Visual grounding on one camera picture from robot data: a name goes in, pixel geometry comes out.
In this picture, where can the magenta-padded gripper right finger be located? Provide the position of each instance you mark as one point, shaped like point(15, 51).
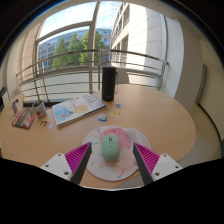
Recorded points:
point(165, 165)

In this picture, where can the small white sticker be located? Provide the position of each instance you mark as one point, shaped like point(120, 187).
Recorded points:
point(50, 126)

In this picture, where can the mint green computer mouse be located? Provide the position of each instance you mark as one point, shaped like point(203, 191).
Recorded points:
point(110, 148)

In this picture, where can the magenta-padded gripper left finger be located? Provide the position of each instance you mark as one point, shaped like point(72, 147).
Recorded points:
point(58, 163)

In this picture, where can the blue white sticker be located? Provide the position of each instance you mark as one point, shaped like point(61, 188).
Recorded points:
point(103, 117)

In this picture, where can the black printer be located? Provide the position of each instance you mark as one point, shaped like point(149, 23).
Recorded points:
point(2, 100)

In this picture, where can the red magazine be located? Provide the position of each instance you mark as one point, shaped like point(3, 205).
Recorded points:
point(23, 118)

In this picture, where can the small blue sticker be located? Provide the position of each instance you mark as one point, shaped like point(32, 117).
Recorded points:
point(119, 106)

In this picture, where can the metal window railing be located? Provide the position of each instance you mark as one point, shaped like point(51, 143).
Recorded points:
point(66, 68)

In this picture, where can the white pink-printed mouse pad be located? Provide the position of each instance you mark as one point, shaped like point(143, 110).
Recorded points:
point(113, 170)

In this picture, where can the round yellow sticker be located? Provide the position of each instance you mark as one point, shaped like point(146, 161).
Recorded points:
point(114, 114)

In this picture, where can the black drink bottle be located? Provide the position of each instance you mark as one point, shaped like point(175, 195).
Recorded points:
point(109, 83)

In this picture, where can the white red-printed plant mug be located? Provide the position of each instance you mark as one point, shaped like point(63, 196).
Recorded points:
point(40, 110)

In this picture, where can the small white blue cup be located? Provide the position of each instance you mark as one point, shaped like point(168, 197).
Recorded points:
point(15, 106)

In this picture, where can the light blue picture book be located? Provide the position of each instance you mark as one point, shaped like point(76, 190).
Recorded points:
point(76, 110)

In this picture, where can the brownish sticker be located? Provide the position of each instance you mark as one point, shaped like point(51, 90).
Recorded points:
point(44, 123)

